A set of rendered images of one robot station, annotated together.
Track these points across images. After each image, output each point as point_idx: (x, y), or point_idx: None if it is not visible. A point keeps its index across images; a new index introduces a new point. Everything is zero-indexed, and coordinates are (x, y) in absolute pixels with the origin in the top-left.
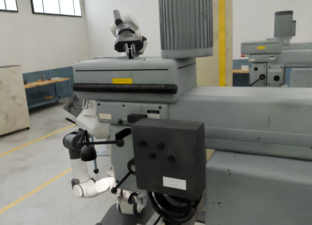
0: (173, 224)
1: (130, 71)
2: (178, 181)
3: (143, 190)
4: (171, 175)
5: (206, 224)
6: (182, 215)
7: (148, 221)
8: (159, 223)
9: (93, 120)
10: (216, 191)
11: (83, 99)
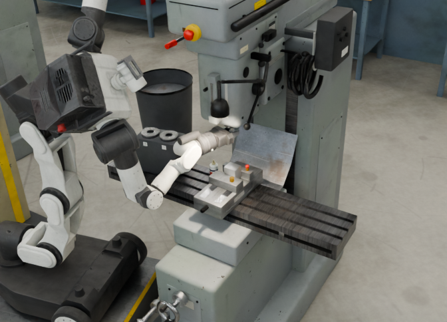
0: (189, 171)
1: None
2: (346, 48)
3: (257, 110)
4: (344, 46)
5: (314, 88)
6: None
7: (175, 188)
8: (183, 180)
9: (122, 98)
10: None
11: (90, 78)
